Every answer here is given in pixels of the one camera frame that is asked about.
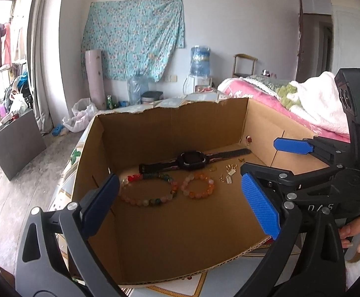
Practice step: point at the empty clear water jug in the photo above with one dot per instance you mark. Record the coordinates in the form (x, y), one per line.
(138, 89)

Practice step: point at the black smartwatch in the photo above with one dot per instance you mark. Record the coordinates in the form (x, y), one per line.
(192, 160)

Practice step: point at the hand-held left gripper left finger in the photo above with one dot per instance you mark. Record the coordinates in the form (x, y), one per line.
(101, 201)

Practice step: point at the lace trimmed floral pillow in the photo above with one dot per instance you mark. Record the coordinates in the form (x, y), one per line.
(266, 80)

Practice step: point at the small blue container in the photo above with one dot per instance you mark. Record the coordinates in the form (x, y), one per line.
(123, 102)

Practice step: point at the wooden chair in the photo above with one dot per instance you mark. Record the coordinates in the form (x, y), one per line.
(244, 56)

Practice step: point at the grey lidded bin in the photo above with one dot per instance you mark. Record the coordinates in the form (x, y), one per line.
(151, 96)

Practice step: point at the white plastic bag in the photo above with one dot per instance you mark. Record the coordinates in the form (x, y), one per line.
(79, 116)

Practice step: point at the white water dispenser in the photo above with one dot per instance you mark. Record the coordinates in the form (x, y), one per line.
(198, 83)

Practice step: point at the grey curtain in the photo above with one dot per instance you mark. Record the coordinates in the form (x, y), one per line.
(42, 68)

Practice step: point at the blue water dispenser bottle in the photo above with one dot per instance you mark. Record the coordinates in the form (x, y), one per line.
(200, 62)

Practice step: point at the pile of clothes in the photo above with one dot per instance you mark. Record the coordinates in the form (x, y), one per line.
(20, 83)

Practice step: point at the blue plastic object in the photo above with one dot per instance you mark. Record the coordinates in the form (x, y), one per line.
(58, 130)

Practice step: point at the teal floral wall cloth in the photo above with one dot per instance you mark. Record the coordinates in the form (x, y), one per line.
(130, 37)

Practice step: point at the brown cardboard box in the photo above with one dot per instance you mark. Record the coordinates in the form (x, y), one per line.
(173, 136)

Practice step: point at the pink blanket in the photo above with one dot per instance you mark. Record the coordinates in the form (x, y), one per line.
(245, 91)

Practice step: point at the white fluffy towel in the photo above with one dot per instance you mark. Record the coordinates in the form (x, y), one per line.
(319, 99)

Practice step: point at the grey cabinet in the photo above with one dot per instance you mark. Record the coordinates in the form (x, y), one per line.
(15, 145)

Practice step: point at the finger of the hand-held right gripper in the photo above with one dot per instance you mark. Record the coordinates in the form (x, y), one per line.
(293, 146)
(260, 170)

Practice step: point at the green fuzzy cloth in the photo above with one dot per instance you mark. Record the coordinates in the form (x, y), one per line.
(286, 94)

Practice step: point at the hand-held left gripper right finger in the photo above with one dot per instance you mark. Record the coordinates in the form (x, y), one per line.
(260, 207)

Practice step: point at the green can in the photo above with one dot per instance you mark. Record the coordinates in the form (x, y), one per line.
(109, 102)

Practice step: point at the brown wooden door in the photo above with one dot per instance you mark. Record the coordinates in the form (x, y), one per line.
(300, 37)

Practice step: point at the pale pink rolled mat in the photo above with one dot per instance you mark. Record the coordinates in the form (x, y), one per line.
(94, 80)

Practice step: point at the white wardrobe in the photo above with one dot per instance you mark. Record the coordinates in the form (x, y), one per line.
(353, 31)

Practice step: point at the white wall socket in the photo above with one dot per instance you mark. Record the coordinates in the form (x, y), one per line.
(171, 78)

